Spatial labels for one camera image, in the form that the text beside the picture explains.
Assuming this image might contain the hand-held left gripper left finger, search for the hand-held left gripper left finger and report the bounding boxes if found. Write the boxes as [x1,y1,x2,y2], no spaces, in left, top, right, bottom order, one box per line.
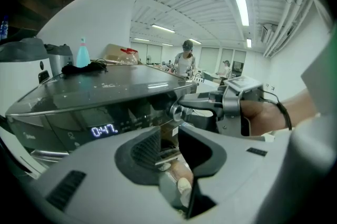
[25,125,194,224]

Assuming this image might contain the white shoe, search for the white shoe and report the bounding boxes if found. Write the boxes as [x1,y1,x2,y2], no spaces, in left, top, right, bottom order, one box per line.
[176,177,193,208]

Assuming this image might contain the black cloth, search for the black cloth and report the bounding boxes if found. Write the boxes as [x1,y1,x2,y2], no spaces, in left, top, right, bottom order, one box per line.
[61,59,108,76]

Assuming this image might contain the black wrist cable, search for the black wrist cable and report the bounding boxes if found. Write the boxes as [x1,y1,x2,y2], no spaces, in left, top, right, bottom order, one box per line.
[259,89,293,131]

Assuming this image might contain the person's grey trousers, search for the person's grey trousers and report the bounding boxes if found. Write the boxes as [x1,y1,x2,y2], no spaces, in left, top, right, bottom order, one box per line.
[158,171,182,209]

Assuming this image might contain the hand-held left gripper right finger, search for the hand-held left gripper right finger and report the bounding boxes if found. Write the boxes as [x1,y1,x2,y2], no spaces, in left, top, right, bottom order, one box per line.
[178,124,292,224]

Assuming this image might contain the grey appliance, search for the grey appliance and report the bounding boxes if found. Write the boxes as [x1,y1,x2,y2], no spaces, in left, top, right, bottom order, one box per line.
[44,43,75,78]

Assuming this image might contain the white ceiling pipes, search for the white ceiling pipes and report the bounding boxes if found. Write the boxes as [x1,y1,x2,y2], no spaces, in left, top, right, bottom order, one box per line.
[262,0,316,58]

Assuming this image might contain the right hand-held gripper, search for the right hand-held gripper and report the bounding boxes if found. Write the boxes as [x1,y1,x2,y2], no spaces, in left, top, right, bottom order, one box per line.
[176,75,264,137]

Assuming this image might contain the clear plastic container red handle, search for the clear plastic container red handle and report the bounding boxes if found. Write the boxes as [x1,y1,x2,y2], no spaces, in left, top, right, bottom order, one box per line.
[116,47,140,66]

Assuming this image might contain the teal spray bottle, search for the teal spray bottle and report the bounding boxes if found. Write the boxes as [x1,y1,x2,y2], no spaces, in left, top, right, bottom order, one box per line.
[76,36,91,69]

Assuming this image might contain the white air conditioner unit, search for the white air conditioner unit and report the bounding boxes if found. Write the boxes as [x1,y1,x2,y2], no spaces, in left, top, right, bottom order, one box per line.
[260,23,279,44]

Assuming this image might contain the white and black cleaning machine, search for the white and black cleaning machine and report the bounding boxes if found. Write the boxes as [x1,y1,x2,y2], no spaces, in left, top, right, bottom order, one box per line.
[0,37,54,123]

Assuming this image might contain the black cabinet appliance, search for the black cabinet appliance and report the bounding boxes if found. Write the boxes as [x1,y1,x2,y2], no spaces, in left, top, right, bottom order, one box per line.
[4,64,198,165]

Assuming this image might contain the blue water bottle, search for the blue water bottle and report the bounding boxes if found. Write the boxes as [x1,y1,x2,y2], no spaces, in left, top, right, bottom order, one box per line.
[0,15,10,42]

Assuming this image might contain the person's right forearm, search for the person's right forearm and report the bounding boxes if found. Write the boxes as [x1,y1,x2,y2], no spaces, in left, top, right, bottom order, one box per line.
[240,87,321,137]

